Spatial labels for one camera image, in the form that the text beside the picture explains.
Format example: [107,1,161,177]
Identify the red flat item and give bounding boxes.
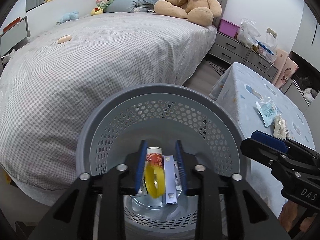
[3,16,21,30]

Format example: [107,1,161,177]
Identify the clear plastic bag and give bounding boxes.
[257,34,279,63]

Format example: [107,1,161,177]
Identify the light blue plush toy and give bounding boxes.
[56,11,80,25]

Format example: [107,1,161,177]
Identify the pink printed folding panels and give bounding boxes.
[271,49,299,90]

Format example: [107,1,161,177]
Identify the blue stick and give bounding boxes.
[256,40,275,55]

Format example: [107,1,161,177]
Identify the grey drawer dresser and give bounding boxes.
[244,47,280,82]

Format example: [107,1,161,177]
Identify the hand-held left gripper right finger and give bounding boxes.
[175,140,292,240]

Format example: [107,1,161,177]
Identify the light blue printed table cloth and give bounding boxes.
[209,62,316,230]

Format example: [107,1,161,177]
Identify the pink storage box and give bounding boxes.
[218,18,240,38]

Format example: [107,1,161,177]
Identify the white plastic bag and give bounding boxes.
[236,18,262,48]

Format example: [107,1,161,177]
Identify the crumpled white wrapper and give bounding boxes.
[273,114,288,140]

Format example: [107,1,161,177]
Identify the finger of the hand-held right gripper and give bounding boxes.
[240,137,302,173]
[251,130,320,158]

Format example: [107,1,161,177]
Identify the folded light blue quilt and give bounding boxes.
[102,0,170,13]

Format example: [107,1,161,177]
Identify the grey perforated plastic basket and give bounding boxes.
[75,83,252,240]

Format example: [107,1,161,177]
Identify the bed with checked grey sheet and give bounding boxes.
[0,0,229,207]

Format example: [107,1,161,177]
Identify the yellow plastic ring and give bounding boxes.
[144,164,165,200]

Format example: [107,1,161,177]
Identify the large tan teddy bear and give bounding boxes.
[154,0,222,26]

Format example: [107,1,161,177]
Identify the light blue printed packet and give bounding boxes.
[255,97,278,127]

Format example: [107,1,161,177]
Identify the purple cardboard box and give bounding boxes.
[162,155,178,205]

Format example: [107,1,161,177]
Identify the black floor cable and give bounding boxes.
[206,60,229,77]

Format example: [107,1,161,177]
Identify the grey nightstand with drawers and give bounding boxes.
[209,31,250,65]

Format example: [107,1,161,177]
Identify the white cabinet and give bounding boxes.
[0,16,32,56]

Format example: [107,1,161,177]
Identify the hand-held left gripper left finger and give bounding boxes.
[29,140,148,240]

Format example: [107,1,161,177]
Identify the person's right hand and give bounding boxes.
[278,200,317,234]

